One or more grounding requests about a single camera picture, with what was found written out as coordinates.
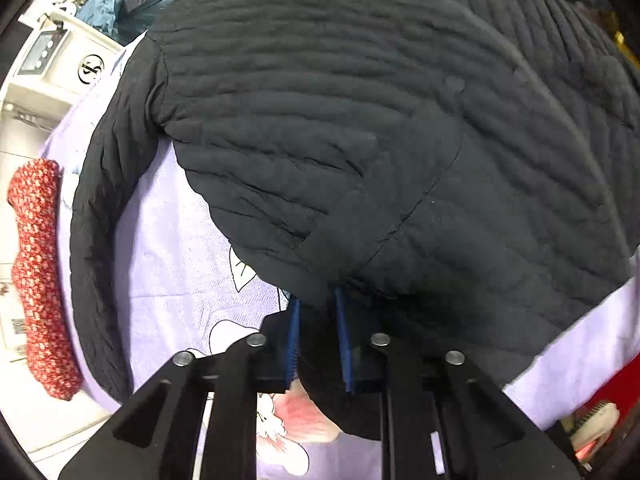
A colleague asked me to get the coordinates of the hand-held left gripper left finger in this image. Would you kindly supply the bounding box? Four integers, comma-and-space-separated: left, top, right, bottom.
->
57, 296, 302, 480

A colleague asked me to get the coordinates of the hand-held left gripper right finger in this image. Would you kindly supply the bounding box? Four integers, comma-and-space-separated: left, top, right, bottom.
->
332, 287, 585, 480

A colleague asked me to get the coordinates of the black quilted jacket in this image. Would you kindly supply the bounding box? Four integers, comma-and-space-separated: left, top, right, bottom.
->
69, 0, 640, 442

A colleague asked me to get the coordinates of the purple floral bedsheet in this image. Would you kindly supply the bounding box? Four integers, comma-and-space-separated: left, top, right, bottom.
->
39, 35, 640, 480

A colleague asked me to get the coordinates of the red patterned cloth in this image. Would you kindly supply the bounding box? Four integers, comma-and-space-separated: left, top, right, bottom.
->
7, 158, 84, 401

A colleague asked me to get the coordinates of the white brush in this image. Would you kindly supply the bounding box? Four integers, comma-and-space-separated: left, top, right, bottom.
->
569, 402, 621, 454

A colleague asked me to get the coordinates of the white cabinet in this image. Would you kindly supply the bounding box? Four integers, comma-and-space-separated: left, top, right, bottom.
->
0, 4, 124, 117

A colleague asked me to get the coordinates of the blue denim cloth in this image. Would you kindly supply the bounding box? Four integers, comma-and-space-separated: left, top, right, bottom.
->
79, 0, 151, 47

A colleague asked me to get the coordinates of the yellow object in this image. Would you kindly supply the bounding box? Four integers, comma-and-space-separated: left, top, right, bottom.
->
612, 30, 639, 67

